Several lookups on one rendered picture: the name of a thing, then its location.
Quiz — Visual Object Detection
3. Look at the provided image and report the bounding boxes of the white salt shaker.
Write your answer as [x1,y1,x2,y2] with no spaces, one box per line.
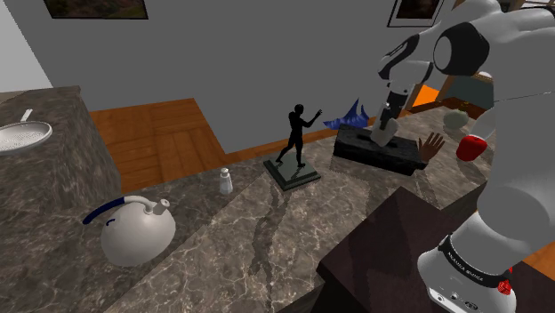
[218,167,234,196]

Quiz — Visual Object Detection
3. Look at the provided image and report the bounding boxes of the black tissue box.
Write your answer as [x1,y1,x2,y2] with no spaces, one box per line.
[332,123,429,177]

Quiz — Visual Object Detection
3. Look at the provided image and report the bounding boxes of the brown hand figure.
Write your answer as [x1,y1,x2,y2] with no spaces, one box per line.
[416,132,446,165]

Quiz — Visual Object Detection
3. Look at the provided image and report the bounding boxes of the wide dark wall picture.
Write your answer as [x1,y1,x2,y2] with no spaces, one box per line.
[43,0,149,20]

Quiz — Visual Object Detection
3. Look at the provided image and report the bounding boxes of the blue spiky object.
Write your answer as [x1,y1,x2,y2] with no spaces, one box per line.
[322,98,372,131]

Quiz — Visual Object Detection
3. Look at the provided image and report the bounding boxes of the white-framed dark wall picture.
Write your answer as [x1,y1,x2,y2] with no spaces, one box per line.
[386,0,446,29]

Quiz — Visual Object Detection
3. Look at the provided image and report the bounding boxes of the white kettle with blue handle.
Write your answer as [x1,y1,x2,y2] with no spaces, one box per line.
[82,195,178,268]

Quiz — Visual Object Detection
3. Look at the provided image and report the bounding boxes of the grey-green round vase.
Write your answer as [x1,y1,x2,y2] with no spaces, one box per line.
[442,108,471,131]

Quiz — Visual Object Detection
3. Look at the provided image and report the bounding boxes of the black human figure on base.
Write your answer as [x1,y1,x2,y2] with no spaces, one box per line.
[262,102,323,192]

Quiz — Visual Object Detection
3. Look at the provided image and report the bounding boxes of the grey metal pan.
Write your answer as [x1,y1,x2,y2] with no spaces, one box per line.
[0,108,54,157]

